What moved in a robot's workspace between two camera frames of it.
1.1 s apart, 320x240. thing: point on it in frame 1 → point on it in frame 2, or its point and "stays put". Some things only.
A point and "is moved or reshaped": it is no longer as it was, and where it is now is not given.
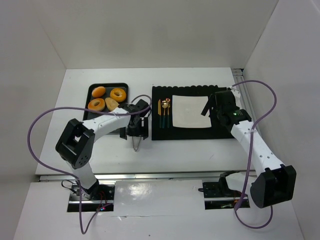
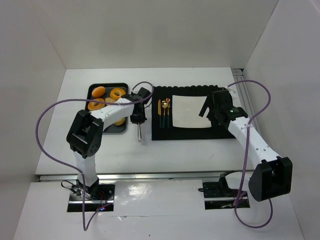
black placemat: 162,125 stays put
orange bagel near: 100,107 stays put
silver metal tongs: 138,145 is moved or reshaped
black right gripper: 215,100 stays put
